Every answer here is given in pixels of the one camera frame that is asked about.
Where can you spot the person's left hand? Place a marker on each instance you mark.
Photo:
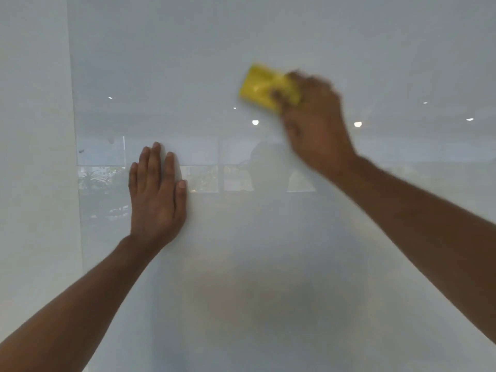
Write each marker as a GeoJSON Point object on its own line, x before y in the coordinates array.
{"type": "Point", "coordinates": [155, 213]}

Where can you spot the person's right hand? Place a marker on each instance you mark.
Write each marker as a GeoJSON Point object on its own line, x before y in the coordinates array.
{"type": "Point", "coordinates": [314, 127]}

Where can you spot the person's left thumb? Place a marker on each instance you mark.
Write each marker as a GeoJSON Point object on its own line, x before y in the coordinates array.
{"type": "Point", "coordinates": [181, 194]}

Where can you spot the person's left middle finger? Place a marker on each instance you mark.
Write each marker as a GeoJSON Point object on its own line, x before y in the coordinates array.
{"type": "Point", "coordinates": [156, 164]}

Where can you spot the person's right fingers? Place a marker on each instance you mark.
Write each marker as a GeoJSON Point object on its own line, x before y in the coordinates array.
{"type": "Point", "coordinates": [298, 89]}

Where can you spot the person's left little finger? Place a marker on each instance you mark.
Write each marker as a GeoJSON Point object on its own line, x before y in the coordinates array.
{"type": "Point", "coordinates": [134, 178]}

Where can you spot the yellow sponge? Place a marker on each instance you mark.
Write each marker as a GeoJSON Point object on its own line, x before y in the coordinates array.
{"type": "Point", "coordinates": [259, 87]}

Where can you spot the person's right forearm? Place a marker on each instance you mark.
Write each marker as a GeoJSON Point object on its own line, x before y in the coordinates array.
{"type": "Point", "coordinates": [418, 232]}

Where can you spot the person's left forearm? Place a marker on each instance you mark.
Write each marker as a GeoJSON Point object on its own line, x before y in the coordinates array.
{"type": "Point", "coordinates": [77, 306]}

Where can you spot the white glossy board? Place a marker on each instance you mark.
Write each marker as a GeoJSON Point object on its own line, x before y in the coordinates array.
{"type": "Point", "coordinates": [240, 34]}

